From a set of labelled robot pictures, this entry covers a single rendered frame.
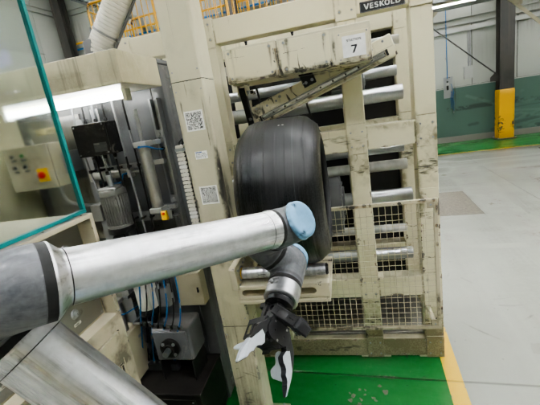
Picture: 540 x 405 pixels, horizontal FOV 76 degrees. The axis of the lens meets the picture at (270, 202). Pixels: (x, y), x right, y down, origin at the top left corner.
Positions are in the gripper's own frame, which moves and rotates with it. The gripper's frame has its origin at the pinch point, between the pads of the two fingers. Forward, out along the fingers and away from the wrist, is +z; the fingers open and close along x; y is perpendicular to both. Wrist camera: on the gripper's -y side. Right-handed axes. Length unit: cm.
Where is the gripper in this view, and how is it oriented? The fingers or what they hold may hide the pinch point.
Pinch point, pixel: (263, 381)
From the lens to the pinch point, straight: 81.0
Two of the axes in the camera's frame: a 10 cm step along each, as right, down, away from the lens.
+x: -6.6, -6.7, -3.4
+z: -2.6, 6.3, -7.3
